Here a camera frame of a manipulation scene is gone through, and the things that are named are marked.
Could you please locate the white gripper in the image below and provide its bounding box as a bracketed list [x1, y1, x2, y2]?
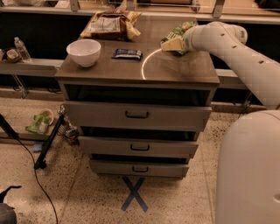
[161, 25, 207, 52]

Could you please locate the green jalapeno chip bag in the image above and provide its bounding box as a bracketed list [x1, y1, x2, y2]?
[160, 21, 196, 55]

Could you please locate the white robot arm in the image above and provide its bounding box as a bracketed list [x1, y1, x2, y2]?
[161, 22, 280, 224]

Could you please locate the brown chip bag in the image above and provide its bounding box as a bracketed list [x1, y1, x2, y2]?
[80, 10, 141, 41]

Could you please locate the white bowl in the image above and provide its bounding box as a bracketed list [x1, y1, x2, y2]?
[66, 39, 102, 67]

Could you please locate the green bag on floor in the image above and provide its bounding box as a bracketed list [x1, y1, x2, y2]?
[25, 108, 54, 135]

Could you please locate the small bowl on shelf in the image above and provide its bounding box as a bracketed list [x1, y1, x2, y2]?
[2, 48, 21, 63]

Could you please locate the dark blue snack bar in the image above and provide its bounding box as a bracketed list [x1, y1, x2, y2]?
[111, 49, 143, 60]

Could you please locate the grey drawer cabinet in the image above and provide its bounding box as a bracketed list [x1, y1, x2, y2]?
[56, 16, 220, 165]

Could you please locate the middle grey drawer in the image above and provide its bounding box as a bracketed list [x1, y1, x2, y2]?
[80, 136, 198, 158]

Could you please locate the grey drawer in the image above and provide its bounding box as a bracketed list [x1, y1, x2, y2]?
[80, 136, 198, 158]
[89, 159, 189, 179]
[64, 101, 212, 132]

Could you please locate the top grey drawer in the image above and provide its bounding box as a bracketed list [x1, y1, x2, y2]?
[64, 101, 212, 132]

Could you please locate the bottom grey drawer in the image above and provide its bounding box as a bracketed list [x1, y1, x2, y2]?
[89, 159, 189, 179]

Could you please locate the clear water bottle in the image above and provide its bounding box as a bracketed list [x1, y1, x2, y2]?
[14, 37, 32, 62]

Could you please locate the blue tape cross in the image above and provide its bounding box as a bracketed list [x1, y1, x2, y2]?
[121, 177, 148, 213]

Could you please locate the black tripod leg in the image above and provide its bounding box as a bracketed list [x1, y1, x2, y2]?
[34, 115, 64, 170]

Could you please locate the black cable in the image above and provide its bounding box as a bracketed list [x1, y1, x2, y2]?
[11, 134, 60, 224]

